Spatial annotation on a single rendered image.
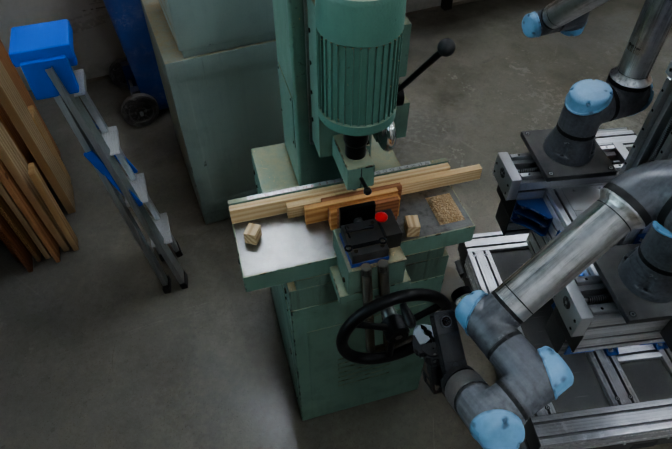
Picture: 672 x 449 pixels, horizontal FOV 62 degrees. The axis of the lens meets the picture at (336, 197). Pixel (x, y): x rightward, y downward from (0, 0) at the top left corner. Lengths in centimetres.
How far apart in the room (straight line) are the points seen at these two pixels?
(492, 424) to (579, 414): 109
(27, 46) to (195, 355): 124
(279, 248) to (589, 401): 119
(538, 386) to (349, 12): 71
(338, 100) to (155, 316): 151
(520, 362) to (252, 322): 150
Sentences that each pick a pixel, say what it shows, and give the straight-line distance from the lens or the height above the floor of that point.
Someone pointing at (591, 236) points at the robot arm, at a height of 125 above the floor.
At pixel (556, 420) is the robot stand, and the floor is 21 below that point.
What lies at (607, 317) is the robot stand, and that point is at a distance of 159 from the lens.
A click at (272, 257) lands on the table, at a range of 137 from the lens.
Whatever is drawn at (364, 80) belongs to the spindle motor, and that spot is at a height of 134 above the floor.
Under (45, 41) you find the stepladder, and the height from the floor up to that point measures 116.
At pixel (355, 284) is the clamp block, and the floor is 91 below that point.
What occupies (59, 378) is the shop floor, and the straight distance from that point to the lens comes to 243.
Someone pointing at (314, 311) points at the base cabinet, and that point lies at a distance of 153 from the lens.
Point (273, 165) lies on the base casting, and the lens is 174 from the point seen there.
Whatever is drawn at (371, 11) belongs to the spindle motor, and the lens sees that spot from 105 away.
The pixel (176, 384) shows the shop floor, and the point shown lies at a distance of 226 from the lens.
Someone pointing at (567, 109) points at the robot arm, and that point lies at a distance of 177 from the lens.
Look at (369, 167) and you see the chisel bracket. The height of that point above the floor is 107.
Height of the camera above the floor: 197
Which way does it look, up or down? 46 degrees down
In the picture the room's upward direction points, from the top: straight up
